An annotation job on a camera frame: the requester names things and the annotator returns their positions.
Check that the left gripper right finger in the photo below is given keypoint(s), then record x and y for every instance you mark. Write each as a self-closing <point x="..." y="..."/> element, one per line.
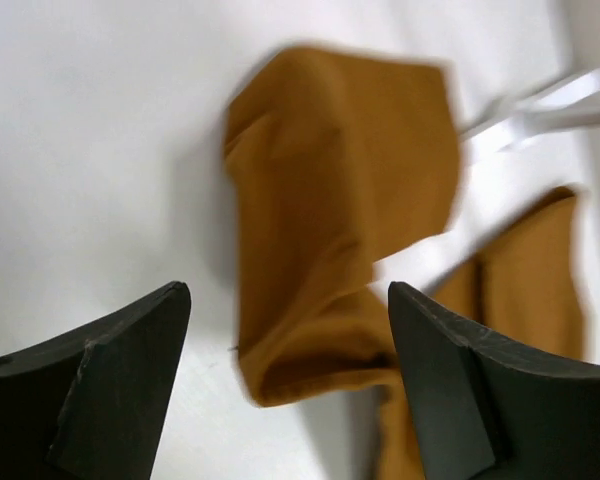
<point x="485" y="406"/>

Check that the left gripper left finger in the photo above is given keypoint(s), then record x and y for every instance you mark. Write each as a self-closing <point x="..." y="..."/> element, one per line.
<point x="91" y="403"/>

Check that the brown trousers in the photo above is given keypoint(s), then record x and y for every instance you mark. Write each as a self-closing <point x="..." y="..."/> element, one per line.
<point x="338" y="161"/>

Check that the white metal clothes rack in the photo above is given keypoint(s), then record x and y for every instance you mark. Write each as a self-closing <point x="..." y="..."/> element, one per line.
<point x="568" y="104"/>

